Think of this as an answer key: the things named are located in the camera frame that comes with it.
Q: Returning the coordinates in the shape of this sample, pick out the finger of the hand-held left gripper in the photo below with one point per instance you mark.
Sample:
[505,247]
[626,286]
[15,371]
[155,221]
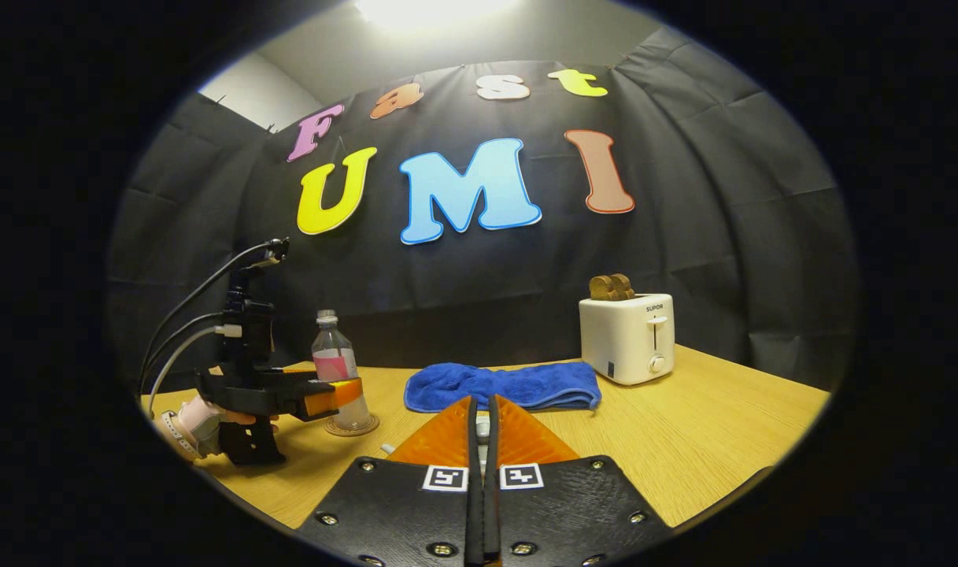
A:
[329,398]
[299,367]

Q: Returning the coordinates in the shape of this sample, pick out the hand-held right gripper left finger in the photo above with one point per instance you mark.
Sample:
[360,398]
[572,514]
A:
[416,512]

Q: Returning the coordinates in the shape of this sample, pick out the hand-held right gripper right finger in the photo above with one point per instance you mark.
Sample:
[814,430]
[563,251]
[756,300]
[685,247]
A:
[557,512]

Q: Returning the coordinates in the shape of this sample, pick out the clear plastic water bottle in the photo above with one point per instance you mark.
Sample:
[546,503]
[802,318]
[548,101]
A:
[337,354]

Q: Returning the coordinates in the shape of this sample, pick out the round wooden coaster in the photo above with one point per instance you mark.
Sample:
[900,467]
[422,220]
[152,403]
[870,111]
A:
[364,428]

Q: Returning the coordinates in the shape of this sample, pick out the blue folded towel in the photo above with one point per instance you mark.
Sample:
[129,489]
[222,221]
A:
[526,386]

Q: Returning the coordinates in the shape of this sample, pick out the white toaster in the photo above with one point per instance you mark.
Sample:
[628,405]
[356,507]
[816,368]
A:
[620,339]

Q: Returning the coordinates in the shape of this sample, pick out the brown bread slice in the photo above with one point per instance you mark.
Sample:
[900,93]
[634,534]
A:
[601,287]
[628,287]

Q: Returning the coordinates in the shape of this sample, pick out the ceiling light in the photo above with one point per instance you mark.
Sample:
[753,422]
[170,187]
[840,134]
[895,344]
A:
[431,9]

